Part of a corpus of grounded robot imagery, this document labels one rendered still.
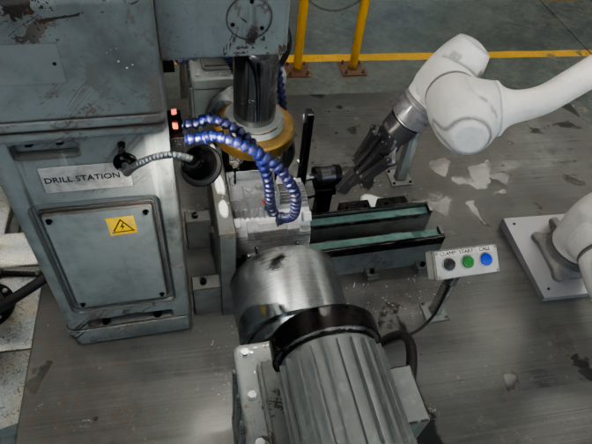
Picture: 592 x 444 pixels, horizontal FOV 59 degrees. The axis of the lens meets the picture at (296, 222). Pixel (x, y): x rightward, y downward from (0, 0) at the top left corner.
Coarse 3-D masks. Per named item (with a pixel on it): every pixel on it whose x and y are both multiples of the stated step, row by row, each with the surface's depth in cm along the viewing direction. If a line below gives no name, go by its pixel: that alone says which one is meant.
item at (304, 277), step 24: (264, 264) 112; (288, 264) 111; (312, 264) 113; (240, 288) 114; (264, 288) 109; (288, 288) 108; (312, 288) 108; (336, 288) 113; (240, 312) 112; (264, 312) 106; (288, 312) 104; (240, 336) 110; (264, 336) 105
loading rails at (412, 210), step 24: (312, 216) 153; (336, 216) 155; (360, 216) 156; (384, 216) 157; (408, 216) 158; (312, 240) 157; (336, 240) 149; (360, 240) 150; (384, 240) 150; (408, 240) 150; (432, 240) 152; (240, 264) 141; (336, 264) 151; (360, 264) 154; (384, 264) 157; (408, 264) 159
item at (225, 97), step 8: (232, 88) 154; (216, 96) 155; (224, 96) 151; (232, 96) 150; (216, 104) 151; (224, 104) 149; (216, 112) 149; (208, 128) 151; (208, 144) 149; (216, 144) 145; (224, 152) 147; (288, 152) 153; (224, 160) 149; (240, 160) 146; (288, 160) 155; (232, 168) 152; (240, 168) 144; (248, 168) 153; (256, 168) 154
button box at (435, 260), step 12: (432, 252) 128; (444, 252) 128; (456, 252) 128; (468, 252) 129; (480, 252) 130; (492, 252) 130; (432, 264) 129; (456, 264) 128; (480, 264) 130; (492, 264) 130; (432, 276) 130; (444, 276) 128; (456, 276) 128; (468, 276) 129
